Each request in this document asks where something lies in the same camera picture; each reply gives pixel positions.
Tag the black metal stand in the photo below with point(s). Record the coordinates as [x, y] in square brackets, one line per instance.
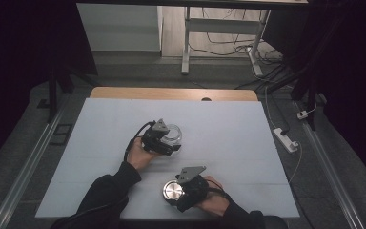
[53, 95]
[311, 92]

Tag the person's left hand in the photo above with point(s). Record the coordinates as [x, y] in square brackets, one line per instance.
[138, 157]

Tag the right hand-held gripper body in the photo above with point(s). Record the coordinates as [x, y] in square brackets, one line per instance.
[195, 191]

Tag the white foam mat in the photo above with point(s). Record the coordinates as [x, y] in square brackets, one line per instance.
[235, 133]

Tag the white power strip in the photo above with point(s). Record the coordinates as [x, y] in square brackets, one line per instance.
[285, 140]

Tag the dark desk top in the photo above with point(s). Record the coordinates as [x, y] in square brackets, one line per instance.
[203, 3]

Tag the person's right hand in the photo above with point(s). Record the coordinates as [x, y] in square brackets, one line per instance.
[216, 203]

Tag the wooden table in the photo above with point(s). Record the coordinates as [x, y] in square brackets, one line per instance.
[158, 93]

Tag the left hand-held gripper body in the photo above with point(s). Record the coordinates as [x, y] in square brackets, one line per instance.
[154, 140]

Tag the aluminium floor rail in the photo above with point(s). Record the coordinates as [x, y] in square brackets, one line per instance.
[330, 171]
[28, 168]

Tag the small white adapter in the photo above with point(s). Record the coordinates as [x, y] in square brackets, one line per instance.
[302, 114]

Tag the clear glass jar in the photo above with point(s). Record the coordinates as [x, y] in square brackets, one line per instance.
[175, 135]

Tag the white desk frame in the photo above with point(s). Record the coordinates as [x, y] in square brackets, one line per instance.
[222, 26]

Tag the black rectangular floor frame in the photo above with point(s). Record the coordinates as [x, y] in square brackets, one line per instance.
[61, 134]

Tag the black curtain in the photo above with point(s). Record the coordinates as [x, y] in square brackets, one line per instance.
[355, 79]
[19, 63]

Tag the round silver metal lid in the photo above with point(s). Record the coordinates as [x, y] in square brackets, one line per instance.
[172, 190]

